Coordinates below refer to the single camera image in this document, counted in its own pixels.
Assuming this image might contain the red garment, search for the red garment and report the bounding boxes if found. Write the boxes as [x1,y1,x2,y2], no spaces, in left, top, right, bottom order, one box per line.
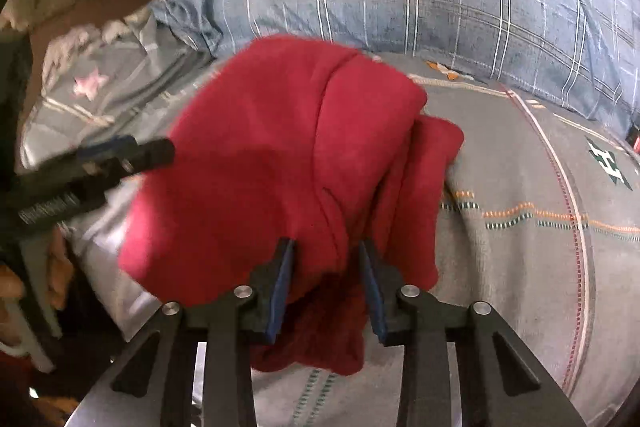
[119,34,466,378]

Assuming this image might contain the orange cloth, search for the orange cloth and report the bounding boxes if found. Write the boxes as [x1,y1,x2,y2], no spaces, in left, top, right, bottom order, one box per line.
[46,243,77,312]

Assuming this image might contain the grey printed bedsheet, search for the grey printed bedsheet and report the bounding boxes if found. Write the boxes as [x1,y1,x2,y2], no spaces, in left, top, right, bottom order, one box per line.
[200,54,640,427]

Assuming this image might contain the grey star print pillow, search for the grey star print pillow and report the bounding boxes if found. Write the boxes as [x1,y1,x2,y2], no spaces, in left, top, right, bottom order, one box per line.
[19,4,221,338]

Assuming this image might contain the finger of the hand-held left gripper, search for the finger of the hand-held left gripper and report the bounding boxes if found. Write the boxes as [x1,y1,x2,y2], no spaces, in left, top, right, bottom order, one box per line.
[74,136,140,165]
[97,137,177,182]

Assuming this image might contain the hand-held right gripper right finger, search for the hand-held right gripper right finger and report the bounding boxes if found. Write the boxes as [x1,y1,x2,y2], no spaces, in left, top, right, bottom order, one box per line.
[358,239,543,427]

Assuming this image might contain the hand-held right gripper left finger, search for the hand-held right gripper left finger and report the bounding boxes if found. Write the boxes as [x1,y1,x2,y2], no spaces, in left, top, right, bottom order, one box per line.
[111,238,297,427]

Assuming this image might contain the beige crumpled cloth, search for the beige crumpled cloth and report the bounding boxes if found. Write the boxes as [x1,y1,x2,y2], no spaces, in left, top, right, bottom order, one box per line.
[0,0,83,34]

